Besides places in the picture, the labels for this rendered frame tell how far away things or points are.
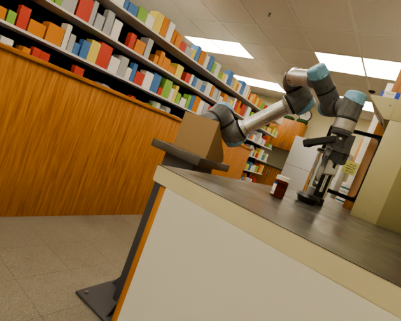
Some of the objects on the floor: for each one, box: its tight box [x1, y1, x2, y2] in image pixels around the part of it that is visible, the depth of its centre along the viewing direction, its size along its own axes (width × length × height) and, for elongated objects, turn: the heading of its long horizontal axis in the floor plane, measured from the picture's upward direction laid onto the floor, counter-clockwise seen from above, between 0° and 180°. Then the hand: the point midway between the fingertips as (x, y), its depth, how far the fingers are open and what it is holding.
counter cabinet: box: [111, 186, 401, 321], centre depth 136 cm, size 67×205×90 cm, turn 67°
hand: (315, 179), depth 111 cm, fingers open, 12 cm apart
